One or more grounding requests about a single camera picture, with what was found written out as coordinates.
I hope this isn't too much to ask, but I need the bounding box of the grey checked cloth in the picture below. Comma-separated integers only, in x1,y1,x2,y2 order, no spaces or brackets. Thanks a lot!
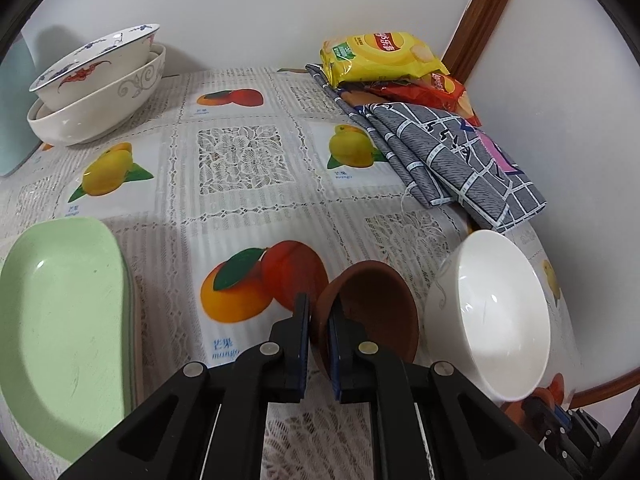
306,62,548,233

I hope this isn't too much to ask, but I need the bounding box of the fruit print tablecloth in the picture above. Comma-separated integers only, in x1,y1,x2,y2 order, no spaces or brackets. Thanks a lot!
0,66,581,480

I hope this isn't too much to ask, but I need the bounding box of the light blue thermos jug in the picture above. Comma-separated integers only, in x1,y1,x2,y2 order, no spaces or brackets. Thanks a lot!
0,35,40,177

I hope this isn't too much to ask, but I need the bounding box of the green plastic plate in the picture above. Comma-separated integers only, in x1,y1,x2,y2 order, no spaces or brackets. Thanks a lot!
0,217,132,463

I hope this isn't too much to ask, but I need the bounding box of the blue print porcelain bowl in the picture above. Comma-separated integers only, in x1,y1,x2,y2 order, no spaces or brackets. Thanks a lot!
29,23,161,111

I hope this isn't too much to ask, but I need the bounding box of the red chip bag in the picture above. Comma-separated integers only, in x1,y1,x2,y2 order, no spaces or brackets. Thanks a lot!
345,72,482,128

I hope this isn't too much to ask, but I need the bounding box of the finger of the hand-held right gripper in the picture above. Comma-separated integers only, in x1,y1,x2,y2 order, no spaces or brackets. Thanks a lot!
522,396,578,448

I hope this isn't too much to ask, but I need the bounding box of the large white patterned bowl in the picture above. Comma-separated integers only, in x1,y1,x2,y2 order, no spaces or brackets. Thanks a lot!
26,44,166,147

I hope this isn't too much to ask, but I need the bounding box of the brown wooden door frame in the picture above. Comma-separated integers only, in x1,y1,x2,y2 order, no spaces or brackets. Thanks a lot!
442,0,526,83

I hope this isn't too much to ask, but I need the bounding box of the white ceramic bowl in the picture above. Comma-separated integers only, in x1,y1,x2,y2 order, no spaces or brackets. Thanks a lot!
424,230,552,403

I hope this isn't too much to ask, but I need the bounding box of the small brown bowl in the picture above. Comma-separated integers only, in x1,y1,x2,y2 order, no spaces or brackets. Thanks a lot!
309,260,420,386

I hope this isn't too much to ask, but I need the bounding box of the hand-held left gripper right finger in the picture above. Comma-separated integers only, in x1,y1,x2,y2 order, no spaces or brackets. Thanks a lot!
327,305,583,480

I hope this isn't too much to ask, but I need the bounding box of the brown wooden baseboard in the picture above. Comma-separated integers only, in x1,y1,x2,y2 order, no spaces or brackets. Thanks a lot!
569,355,640,409

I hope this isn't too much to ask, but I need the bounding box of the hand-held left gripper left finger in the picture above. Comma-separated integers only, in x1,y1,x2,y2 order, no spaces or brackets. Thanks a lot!
57,292,312,480

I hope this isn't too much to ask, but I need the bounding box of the yellow chip bag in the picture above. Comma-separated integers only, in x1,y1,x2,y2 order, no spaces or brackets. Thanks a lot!
320,32,447,88

